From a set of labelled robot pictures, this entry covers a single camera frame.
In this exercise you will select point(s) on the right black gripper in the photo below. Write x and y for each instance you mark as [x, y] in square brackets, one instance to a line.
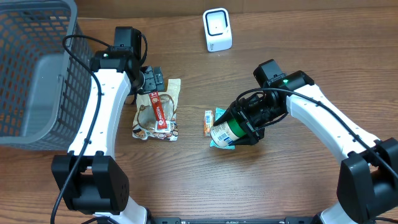
[251, 135]

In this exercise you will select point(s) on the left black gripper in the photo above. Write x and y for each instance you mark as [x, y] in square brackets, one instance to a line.
[152, 82]

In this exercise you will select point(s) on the red snack bar wrapper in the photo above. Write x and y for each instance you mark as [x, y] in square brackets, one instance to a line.
[158, 111]

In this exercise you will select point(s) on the green white small bottle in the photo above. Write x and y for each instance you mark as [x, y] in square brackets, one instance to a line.
[226, 133]

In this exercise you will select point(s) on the teal wet wipes pack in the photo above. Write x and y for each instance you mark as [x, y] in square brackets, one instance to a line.
[218, 113]

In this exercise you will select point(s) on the white brown snack bag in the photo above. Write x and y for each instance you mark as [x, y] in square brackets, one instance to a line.
[144, 123]

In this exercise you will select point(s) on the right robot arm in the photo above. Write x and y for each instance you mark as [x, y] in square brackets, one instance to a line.
[367, 183]

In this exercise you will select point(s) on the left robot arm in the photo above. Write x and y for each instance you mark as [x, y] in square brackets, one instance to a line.
[89, 178]

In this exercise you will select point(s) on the white barcode scanner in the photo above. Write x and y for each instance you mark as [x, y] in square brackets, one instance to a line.
[217, 29]

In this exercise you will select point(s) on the grey plastic mesh basket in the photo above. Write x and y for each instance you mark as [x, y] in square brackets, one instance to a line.
[44, 83]

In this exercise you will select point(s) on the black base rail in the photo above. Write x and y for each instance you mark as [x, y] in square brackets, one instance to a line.
[177, 220]

